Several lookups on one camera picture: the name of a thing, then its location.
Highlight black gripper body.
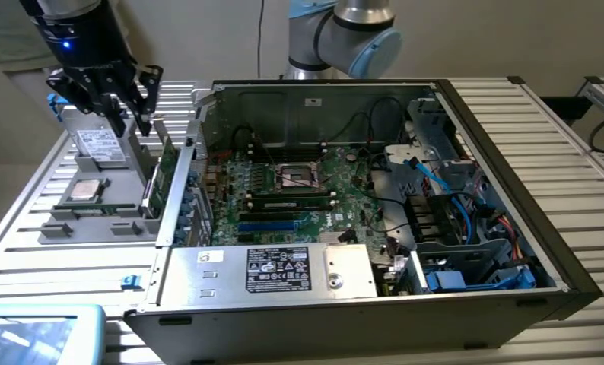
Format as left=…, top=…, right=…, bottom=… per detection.
left=29, top=0, right=140, bottom=114

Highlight hard disk with white label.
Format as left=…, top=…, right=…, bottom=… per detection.
left=59, top=105, right=133, bottom=168

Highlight person in green shirt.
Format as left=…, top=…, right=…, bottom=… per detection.
left=0, top=0, right=58, bottom=74

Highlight green graphics card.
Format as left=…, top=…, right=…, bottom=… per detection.
left=141, top=133, right=181, bottom=221

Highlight silver CPU chip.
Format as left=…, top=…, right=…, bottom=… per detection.
left=70, top=179, right=105, bottom=200

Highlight green RAM stick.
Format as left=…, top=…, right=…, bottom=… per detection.
left=51, top=202, right=137, bottom=214

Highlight grey parts rack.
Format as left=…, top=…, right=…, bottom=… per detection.
left=35, top=113, right=190, bottom=245

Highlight CPU socket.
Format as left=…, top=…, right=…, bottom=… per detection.
left=273, top=161, right=328, bottom=192

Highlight installed black RAM stick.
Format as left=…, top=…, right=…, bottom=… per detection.
left=246, top=201, right=335, bottom=211

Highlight blue expansion slot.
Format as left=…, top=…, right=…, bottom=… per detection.
left=236, top=220, right=308, bottom=232

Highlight green motherboard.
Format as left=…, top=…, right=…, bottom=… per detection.
left=198, top=144, right=408, bottom=263

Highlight silver power supply unit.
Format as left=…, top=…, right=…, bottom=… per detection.
left=157, top=243, right=379, bottom=306

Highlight silver chipset heatsink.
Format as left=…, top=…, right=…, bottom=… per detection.
left=320, top=230, right=356, bottom=245

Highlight metal disk bay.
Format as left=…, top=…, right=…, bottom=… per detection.
left=381, top=97, right=483, bottom=183

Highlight teach pendant with blue rim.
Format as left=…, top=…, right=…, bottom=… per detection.
left=0, top=303, right=107, bottom=365

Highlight black drive cage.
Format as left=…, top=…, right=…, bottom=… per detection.
left=403, top=194, right=466, bottom=245

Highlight open black PC case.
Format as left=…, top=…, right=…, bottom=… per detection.
left=122, top=78, right=604, bottom=365

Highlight blue drive caddy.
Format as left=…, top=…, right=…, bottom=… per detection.
left=424, top=268, right=468, bottom=294

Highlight blue disk caddy bracket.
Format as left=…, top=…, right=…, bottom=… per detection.
left=45, top=93, right=71, bottom=123

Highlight thin black wall cable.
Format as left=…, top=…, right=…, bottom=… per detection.
left=254, top=0, right=268, bottom=80

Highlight black looped power wire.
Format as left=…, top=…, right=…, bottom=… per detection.
left=339, top=97, right=408, bottom=144

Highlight blue SATA wire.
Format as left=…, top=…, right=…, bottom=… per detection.
left=405, top=157, right=487, bottom=244

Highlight red and orange wires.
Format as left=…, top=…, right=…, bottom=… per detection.
left=487, top=211, right=526, bottom=263

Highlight aluminium frame table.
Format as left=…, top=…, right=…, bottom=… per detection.
left=572, top=75, right=604, bottom=129

